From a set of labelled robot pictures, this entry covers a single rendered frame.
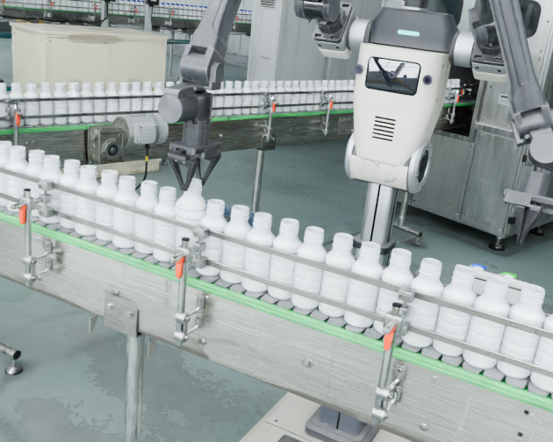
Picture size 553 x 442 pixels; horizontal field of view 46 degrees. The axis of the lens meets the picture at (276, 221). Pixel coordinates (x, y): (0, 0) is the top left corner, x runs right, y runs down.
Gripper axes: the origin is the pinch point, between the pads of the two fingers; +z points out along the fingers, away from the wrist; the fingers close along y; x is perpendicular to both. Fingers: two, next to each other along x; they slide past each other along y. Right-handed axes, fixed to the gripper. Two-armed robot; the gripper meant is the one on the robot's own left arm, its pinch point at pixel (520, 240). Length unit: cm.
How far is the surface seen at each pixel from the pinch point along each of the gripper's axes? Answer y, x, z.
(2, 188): -123, -16, 19
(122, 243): -82, -15, 23
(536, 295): 6.3, -18.4, 9.4
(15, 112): -188, 40, -4
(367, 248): -24.1, -19.4, 9.4
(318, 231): -35.8, -16.1, 8.8
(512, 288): 1.2, -3.4, 9.7
